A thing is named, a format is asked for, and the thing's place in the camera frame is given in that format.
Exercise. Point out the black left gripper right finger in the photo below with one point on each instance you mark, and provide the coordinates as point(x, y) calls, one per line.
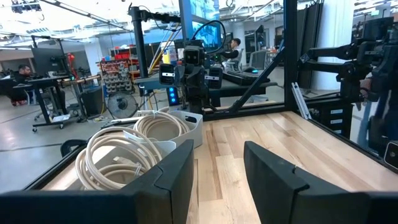
point(270, 193)

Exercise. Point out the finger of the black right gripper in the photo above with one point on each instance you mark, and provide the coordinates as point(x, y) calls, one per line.
point(214, 77)
point(167, 74)

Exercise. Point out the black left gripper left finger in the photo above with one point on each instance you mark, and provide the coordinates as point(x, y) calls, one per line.
point(168, 193)

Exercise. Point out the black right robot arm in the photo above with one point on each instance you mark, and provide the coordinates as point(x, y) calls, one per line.
point(197, 101)

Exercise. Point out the black box with blue lights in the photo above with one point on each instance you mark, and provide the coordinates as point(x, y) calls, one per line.
point(172, 95)

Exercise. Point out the black keyboard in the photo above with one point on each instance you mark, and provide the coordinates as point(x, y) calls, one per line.
point(244, 77)

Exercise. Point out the person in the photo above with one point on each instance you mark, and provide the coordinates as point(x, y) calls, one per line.
point(20, 81)
point(233, 51)

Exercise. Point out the monitor with blue screen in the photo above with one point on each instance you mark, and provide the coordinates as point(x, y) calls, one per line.
point(206, 35)

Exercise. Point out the white office chair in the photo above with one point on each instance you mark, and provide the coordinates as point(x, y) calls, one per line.
point(258, 59)

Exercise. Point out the red parts bin shelf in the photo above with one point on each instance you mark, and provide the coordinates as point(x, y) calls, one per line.
point(116, 74)

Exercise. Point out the light grey plastic bin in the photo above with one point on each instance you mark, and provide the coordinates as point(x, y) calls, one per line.
point(194, 130)

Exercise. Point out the black floor fan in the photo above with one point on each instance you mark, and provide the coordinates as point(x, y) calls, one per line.
point(122, 104)

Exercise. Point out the black trash bin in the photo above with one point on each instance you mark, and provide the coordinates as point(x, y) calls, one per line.
point(91, 101)

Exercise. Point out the white aluminium strip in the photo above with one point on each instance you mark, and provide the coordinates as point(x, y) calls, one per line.
point(301, 101)

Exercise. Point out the black drawer cabinet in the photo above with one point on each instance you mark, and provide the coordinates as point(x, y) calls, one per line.
point(335, 119)

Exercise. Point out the black rolling desk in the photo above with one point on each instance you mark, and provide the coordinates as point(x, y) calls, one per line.
point(46, 81)

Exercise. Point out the black computer monitor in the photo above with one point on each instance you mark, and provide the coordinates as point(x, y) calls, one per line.
point(46, 60)

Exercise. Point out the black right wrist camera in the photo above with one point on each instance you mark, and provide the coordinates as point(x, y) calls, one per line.
point(193, 56)

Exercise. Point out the black camera pole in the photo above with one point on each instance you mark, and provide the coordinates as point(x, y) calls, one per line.
point(139, 43)

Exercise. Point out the black aluminium table frame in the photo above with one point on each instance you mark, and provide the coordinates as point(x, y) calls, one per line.
point(290, 62)

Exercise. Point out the black curved bracket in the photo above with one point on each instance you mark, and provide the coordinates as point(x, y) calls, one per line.
point(73, 145)

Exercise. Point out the small black camera device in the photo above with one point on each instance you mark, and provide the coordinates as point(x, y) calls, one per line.
point(391, 154)

